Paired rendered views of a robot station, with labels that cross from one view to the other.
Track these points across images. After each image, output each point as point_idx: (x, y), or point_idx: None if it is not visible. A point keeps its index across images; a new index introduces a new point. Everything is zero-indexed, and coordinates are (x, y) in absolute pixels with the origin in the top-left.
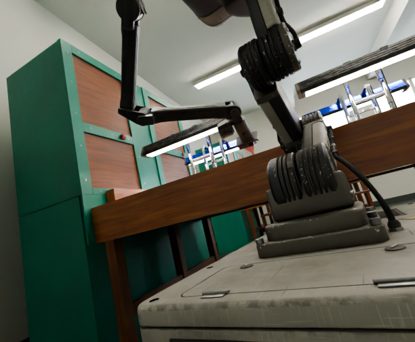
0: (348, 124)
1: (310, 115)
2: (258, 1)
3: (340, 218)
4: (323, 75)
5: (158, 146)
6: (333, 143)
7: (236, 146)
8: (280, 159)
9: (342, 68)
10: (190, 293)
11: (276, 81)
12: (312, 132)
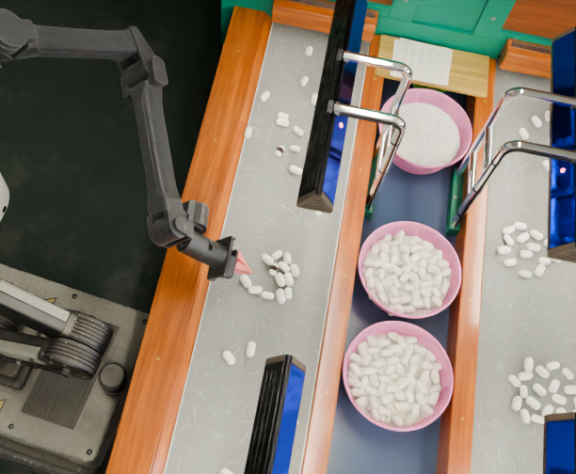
0: (121, 415)
1: (56, 349)
2: None
3: None
4: (264, 424)
5: (331, 32)
6: (19, 362)
7: (548, 198)
8: None
9: (252, 467)
10: None
11: None
12: (14, 342)
